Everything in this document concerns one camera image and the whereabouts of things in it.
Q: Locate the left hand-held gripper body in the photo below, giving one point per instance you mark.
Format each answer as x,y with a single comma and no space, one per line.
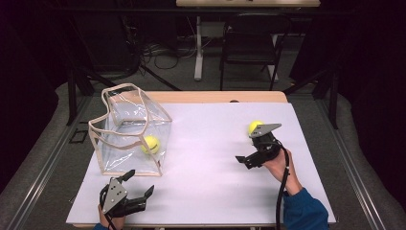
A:
114,195

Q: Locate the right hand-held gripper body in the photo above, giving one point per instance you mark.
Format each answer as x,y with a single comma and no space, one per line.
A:
263,143

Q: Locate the yellow tennis ball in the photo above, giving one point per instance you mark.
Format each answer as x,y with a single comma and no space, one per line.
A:
253,126
150,144

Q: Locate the clear plastic bag beige trim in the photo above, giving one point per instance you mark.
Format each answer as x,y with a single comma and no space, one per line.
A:
130,140

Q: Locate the person's left hand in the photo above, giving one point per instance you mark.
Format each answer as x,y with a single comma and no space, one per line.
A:
115,222

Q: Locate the person's right hand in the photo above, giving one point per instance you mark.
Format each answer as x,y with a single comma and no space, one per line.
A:
279,169

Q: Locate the white table sheet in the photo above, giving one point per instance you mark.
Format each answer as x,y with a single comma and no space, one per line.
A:
207,179

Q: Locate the black metal stand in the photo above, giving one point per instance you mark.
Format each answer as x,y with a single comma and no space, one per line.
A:
333,99
72,96

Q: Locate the black folding chair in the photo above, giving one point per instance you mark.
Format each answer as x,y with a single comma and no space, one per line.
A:
249,44

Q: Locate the white-legged desk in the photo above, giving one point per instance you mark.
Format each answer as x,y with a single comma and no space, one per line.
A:
198,48

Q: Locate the aluminium floor rail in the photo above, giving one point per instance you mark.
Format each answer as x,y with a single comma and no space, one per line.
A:
351,172
41,172

